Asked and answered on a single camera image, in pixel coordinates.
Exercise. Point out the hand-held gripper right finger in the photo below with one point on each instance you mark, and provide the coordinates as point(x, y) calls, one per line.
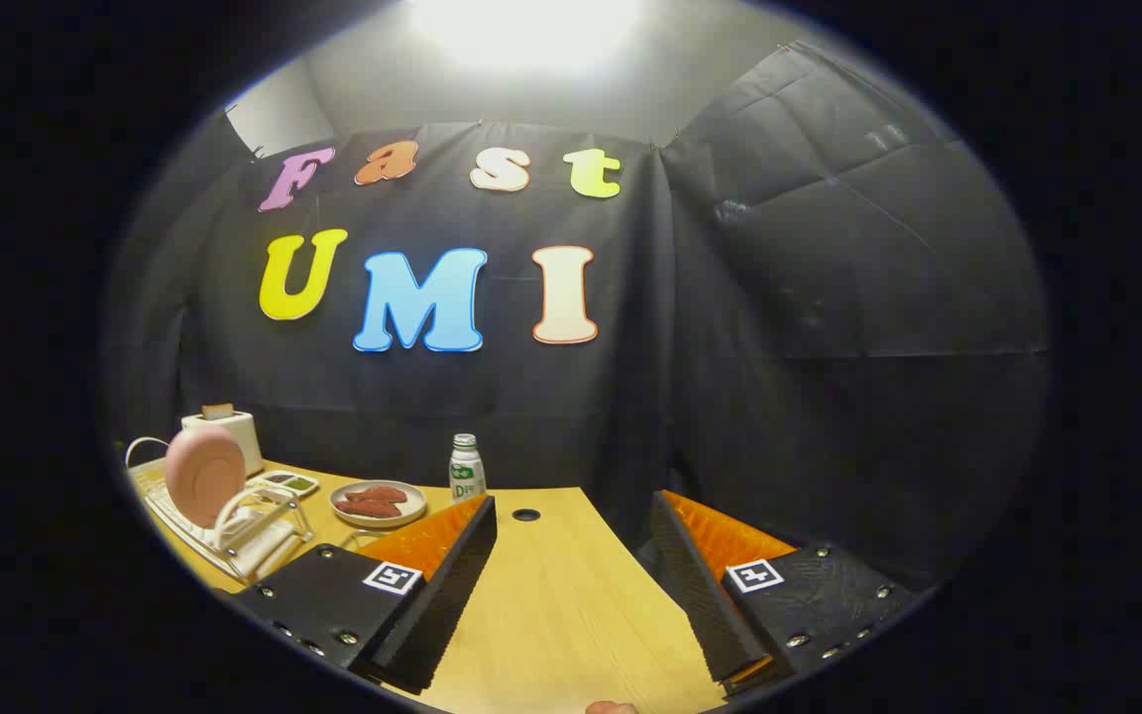
point(695, 585)

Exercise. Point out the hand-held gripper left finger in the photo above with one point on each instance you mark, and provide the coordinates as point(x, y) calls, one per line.
point(452, 585)

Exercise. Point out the pink plate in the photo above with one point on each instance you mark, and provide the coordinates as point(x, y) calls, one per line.
point(204, 476)

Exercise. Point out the beige round dish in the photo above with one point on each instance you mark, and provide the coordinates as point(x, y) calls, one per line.
point(410, 508)

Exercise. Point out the red meat slice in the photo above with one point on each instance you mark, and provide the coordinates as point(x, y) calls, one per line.
point(368, 509)
point(378, 494)

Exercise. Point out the white drink bottle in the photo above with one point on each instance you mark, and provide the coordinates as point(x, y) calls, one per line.
point(467, 471)

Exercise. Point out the pile of green beans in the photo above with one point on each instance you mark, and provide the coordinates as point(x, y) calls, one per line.
point(301, 484)

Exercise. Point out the white divided tray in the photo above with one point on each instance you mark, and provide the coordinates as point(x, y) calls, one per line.
point(284, 484)

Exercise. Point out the black backdrop cloth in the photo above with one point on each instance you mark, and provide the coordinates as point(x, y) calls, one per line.
point(730, 347)

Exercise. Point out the cream toaster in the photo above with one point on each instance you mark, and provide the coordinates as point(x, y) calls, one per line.
point(239, 438)

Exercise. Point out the toast bread slice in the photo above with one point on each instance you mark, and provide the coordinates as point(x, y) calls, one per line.
point(218, 410)

